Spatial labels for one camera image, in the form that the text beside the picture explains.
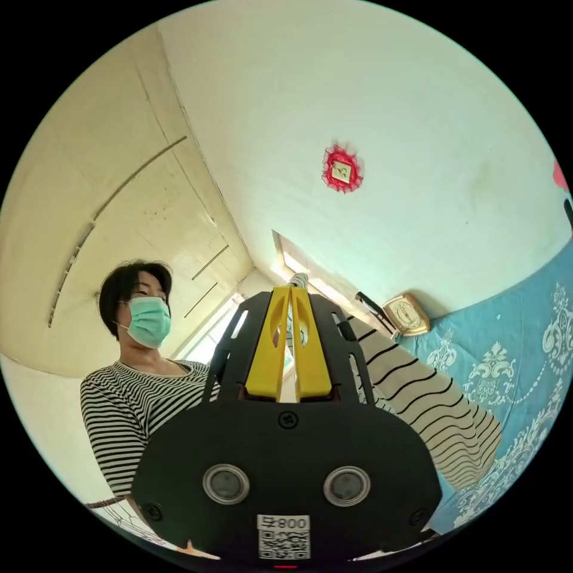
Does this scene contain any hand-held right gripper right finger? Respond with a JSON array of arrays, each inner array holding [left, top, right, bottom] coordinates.
[[291, 288, 334, 402]]

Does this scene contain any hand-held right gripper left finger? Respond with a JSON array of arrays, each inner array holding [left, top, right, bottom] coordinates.
[[245, 286, 292, 399]]

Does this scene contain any black and white striped long sleeve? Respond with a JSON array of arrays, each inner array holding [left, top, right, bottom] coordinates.
[[278, 272, 502, 491]]

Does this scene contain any person's right hand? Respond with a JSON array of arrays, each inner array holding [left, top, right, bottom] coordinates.
[[175, 539, 221, 560]]

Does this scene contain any window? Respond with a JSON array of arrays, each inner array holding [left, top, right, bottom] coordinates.
[[175, 291, 251, 364], [272, 229, 360, 314]]

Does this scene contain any gold framed clock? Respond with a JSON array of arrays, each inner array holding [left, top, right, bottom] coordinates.
[[382, 291, 432, 337]]

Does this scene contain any person's body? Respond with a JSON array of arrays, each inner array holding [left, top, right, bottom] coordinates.
[[80, 258, 224, 498]]

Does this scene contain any bed with blue printed sheet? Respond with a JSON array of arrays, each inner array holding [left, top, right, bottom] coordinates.
[[395, 250, 573, 536]]

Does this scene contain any ceiling tube lamp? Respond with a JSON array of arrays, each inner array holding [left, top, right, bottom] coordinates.
[[47, 221, 97, 330]]

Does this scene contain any red wall ornament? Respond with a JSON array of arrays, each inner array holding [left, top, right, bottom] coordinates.
[[321, 141, 365, 195]]

